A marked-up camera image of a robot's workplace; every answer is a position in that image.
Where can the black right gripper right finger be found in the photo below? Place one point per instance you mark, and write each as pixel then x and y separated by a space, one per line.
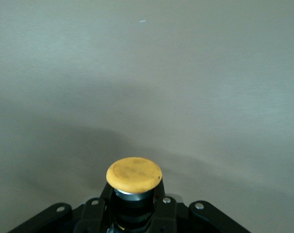
pixel 168 216

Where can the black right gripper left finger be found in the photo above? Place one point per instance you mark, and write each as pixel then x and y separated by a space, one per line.
pixel 93 216

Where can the brown table cover mat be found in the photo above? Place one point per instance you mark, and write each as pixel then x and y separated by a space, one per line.
pixel 137 72

